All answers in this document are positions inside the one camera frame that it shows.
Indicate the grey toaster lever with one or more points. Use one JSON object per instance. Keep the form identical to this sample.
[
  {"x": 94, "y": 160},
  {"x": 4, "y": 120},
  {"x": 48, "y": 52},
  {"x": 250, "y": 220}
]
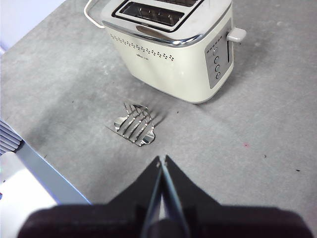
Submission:
[{"x": 236, "y": 34}]

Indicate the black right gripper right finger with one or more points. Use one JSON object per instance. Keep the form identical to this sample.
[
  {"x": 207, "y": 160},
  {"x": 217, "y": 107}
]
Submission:
[{"x": 210, "y": 218}]

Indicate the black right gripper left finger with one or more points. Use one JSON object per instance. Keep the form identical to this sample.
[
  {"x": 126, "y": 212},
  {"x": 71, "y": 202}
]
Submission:
[{"x": 119, "y": 215}]

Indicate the white ribbed panel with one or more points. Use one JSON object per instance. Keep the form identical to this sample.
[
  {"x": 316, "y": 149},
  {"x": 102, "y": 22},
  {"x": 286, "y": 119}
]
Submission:
[{"x": 8, "y": 138}]

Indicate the cream two-slot toaster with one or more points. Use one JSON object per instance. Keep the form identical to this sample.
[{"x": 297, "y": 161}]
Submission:
[{"x": 173, "y": 72}]

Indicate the silver metal toast rack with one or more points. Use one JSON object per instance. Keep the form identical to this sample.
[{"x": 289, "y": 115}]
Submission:
[{"x": 148, "y": 140}]

